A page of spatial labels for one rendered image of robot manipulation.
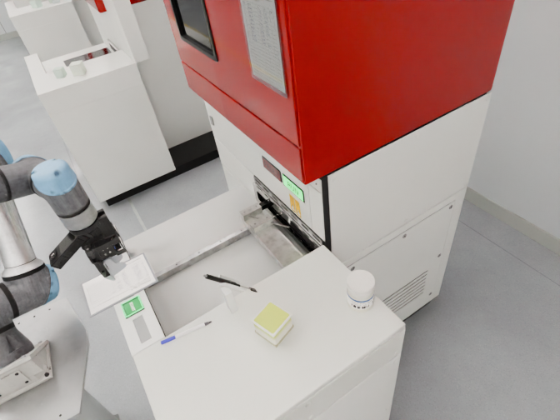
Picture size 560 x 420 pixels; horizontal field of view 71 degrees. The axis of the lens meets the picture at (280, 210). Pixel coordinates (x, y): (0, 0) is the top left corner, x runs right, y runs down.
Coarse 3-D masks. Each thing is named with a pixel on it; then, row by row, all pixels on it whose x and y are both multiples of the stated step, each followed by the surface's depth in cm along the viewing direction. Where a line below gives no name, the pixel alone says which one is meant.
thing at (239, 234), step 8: (240, 232) 146; (248, 232) 148; (224, 240) 144; (232, 240) 146; (208, 248) 142; (216, 248) 143; (192, 256) 140; (200, 256) 141; (176, 264) 138; (184, 264) 139; (160, 272) 136; (168, 272) 137; (176, 272) 139; (160, 280) 137
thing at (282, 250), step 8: (256, 216) 147; (248, 224) 144; (272, 224) 143; (264, 232) 140; (272, 232) 139; (280, 232) 139; (264, 240) 137; (272, 240) 137; (280, 240) 136; (288, 240) 136; (272, 248) 134; (280, 248) 133; (288, 248) 133; (296, 248) 133; (272, 256) 133; (280, 256) 131; (288, 256) 131; (296, 256) 130; (280, 264) 130
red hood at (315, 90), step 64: (192, 0) 112; (256, 0) 80; (320, 0) 76; (384, 0) 84; (448, 0) 95; (512, 0) 108; (192, 64) 137; (256, 64) 94; (320, 64) 84; (384, 64) 94; (448, 64) 108; (256, 128) 113; (320, 128) 94; (384, 128) 107
